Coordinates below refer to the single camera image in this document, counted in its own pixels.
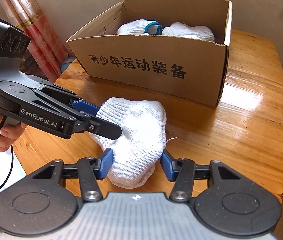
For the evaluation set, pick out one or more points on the pink patterned curtain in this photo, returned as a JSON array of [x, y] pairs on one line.
[[44, 37]]

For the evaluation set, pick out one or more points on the person's left hand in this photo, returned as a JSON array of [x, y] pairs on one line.
[[9, 135]]

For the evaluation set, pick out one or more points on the blue and white object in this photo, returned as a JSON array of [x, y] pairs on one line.
[[66, 65]]

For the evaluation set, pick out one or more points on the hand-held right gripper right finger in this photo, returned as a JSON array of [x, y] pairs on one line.
[[167, 165]]

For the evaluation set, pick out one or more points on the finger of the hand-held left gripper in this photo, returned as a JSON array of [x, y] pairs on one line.
[[106, 129], [86, 107]]

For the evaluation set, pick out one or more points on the white knit glove blue cuff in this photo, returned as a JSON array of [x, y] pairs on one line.
[[131, 28]]

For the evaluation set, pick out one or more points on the brown cardboard box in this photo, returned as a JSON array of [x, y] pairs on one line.
[[206, 90]]

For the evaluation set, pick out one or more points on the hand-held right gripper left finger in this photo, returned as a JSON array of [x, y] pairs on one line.
[[105, 165]]

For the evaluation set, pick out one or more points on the balled white knit gloves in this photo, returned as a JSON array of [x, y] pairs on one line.
[[139, 130]]

